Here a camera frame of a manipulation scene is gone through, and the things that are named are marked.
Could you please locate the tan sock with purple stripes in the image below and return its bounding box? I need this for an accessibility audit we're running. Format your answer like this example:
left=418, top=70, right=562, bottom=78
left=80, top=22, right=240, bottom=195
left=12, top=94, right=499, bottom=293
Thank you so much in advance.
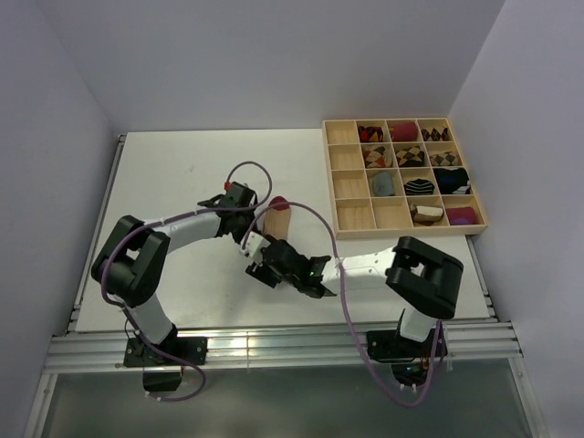
left=263, top=196, right=291, bottom=240

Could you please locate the tan orange argyle sock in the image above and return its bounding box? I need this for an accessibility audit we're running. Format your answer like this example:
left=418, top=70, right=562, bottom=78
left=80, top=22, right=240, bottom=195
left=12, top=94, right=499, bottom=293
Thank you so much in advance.
left=362, top=144, right=392, bottom=169

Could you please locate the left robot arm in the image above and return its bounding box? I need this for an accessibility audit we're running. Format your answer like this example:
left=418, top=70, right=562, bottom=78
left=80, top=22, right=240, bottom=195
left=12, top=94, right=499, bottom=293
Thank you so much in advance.
left=90, top=182, right=257, bottom=364

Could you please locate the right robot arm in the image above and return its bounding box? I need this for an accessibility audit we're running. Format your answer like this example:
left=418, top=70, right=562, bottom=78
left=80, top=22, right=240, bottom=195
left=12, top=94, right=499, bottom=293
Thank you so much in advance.
left=240, top=233, right=464, bottom=356

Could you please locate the wooden compartment tray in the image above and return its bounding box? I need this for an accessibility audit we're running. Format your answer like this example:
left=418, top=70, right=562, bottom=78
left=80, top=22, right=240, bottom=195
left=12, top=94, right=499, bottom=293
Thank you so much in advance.
left=322, top=117, right=487, bottom=239

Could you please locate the red orange argyle rolled sock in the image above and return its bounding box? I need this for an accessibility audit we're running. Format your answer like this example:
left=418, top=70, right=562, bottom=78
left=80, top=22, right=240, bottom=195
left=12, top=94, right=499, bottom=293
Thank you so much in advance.
left=357, top=125, right=384, bottom=142

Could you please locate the beige rolled sock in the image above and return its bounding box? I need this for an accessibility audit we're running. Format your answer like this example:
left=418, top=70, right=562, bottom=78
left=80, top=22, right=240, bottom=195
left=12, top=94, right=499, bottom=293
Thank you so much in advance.
left=410, top=203, right=443, bottom=224

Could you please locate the black white striped rolled sock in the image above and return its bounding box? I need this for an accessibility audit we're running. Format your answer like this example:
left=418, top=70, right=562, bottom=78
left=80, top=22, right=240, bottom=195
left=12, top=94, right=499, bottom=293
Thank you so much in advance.
left=403, top=178, right=435, bottom=196

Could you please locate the brown tan argyle rolled sock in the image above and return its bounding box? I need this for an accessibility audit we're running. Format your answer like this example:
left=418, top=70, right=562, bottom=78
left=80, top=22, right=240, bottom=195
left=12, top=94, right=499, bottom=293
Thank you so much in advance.
left=395, top=146, right=425, bottom=168

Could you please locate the crimson rolled sock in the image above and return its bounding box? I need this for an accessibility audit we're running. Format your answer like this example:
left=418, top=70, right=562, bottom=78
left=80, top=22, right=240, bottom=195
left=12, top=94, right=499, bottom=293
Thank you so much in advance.
left=389, top=121, right=418, bottom=142

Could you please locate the black blue rolled sock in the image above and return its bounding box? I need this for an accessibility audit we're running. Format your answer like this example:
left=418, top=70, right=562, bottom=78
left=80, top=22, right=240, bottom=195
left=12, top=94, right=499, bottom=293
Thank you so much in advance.
left=433, top=168, right=471, bottom=195

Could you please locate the magenta purple rolled sock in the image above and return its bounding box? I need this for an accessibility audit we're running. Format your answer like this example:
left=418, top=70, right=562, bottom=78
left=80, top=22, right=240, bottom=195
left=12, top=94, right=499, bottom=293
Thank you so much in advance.
left=446, top=206, right=478, bottom=226

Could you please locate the grey brown argyle rolled sock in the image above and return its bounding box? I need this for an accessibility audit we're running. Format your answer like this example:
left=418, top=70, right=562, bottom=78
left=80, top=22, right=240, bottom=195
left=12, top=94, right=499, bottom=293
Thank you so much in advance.
left=429, top=151, right=461, bottom=167

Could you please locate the brown white argyle rolled sock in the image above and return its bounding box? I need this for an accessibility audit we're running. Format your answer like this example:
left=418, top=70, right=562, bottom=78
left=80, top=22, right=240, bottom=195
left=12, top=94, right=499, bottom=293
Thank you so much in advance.
left=421, top=126, right=451, bottom=142

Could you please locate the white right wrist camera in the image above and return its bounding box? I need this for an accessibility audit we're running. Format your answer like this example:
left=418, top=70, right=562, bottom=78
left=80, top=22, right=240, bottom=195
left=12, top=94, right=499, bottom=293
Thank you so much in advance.
left=239, top=232, right=270, bottom=265

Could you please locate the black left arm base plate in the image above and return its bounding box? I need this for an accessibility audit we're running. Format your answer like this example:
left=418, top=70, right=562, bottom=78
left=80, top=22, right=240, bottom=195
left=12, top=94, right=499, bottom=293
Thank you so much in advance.
left=122, top=337, right=208, bottom=395

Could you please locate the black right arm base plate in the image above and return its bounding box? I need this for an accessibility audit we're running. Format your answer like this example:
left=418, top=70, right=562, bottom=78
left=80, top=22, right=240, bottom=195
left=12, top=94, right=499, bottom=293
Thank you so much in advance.
left=366, top=328, right=448, bottom=390

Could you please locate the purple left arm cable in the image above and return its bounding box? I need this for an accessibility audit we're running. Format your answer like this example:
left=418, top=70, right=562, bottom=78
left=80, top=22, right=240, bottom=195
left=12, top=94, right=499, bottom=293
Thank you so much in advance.
left=100, top=162, right=274, bottom=403

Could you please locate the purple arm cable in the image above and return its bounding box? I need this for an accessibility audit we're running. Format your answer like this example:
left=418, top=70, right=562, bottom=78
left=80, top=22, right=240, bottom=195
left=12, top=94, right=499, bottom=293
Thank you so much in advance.
left=100, top=162, right=274, bottom=403
left=241, top=201, right=446, bottom=407

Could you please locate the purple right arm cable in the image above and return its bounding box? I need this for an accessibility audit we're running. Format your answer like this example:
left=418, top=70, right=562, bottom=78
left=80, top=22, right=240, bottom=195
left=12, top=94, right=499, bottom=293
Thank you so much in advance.
left=241, top=201, right=446, bottom=407

